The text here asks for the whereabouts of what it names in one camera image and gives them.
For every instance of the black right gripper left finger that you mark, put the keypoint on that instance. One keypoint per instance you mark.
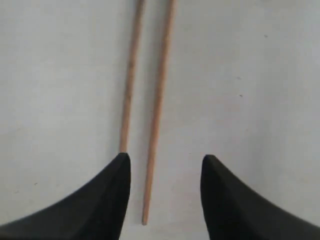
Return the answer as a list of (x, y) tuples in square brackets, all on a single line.
[(96, 211)]

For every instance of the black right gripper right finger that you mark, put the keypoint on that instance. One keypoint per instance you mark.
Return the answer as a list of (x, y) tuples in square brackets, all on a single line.
[(234, 211)]

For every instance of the brown wooden chopstick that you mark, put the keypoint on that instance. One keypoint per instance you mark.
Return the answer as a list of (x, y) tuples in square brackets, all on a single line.
[(130, 76), (157, 108)]

